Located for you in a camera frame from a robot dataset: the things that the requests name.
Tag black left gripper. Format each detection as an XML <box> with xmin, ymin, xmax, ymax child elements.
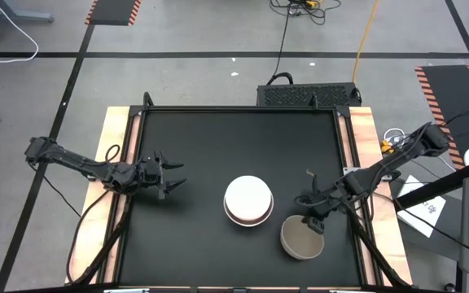
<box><xmin>138</xmin><ymin>151</ymin><xmax>187</xmax><ymax>201</ymax></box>

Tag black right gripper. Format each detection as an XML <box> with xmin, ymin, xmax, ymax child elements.
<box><xmin>298</xmin><ymin>185</ymin><xmax>344</xmax><ymax>236</ymax></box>

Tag taupe bowl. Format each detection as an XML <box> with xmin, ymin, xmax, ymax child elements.
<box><xmin>279</xmin><ymin>214</ymin><xmax>326</xmax><ymax>261</ymax></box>

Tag cream bowl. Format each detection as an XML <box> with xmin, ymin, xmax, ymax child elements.
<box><xmin>222</xmin><ymin>190</ymin><xmax>275</xmax><ymax>228</ymax></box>

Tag white bowl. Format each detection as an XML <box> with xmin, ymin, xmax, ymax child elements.
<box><xmin>224</xmin><ymin>175</ymin><xmax>273</xmax><ymax>224</ymax></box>

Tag wooden table board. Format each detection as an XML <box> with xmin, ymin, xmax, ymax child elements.
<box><xmin>65</xmin><ymin>105</ymin><xmax>414</xmax><ymax>286</ymax></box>

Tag white paper sheet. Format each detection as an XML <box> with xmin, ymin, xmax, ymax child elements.
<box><xmin>397</xmin><ymin>174</ymin><xmax>447</xmax><ymax>239</ymax></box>

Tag black bar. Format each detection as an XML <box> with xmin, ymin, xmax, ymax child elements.
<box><xmin>394</xmin><ymin>160</ymin><xmax>469</xmax><ymax>211</ymax></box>

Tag black perforated computer case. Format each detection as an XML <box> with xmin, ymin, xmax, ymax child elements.
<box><xmin>256</xmin><ymin>82</ymin><xmax>362</xmax><ymax>108</ymax></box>

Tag black hazard striped mat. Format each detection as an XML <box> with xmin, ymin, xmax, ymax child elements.
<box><xmin>414</xmin><ymin>64</ymin><xmax>469</xmax><ymax>171</ymax></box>
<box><xmin>85</xmin><ymin>0</ymin><xmax>142</xmax><ymax>27</ymax></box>

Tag grey desk foot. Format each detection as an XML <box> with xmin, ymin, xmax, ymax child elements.
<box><xmin>0</xmin><ymin>0</ymin><xmax>55</xmax><ymax>24</ymax></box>

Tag coiled white cable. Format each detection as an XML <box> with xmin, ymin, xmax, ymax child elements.
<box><xmin>383</xmin><ymin>128</ymin><xmax>413</xmax><ymax>146</ymax></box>

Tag black power cable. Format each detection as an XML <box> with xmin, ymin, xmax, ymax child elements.
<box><xmin>272</xmin><ymin>3</ymin><xmax>295</xmax><ymax>85</ymax></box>

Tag long white cable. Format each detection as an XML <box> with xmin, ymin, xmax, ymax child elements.
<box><xmin>0</xmin><ymin>0</ymin><xmax>40</xmax><ymax>64</ymax></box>

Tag tangled black cables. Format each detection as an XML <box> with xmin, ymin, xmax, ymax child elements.
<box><xmin>270</xmin><ymin>0</ymin><xmax>344</xmax><ymax>26</ymax></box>

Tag yellow cable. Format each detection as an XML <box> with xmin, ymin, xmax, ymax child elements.
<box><xmin>352</xmin><ymin>0</ymin><xmax>381</xmax><ymax>84</ymax></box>

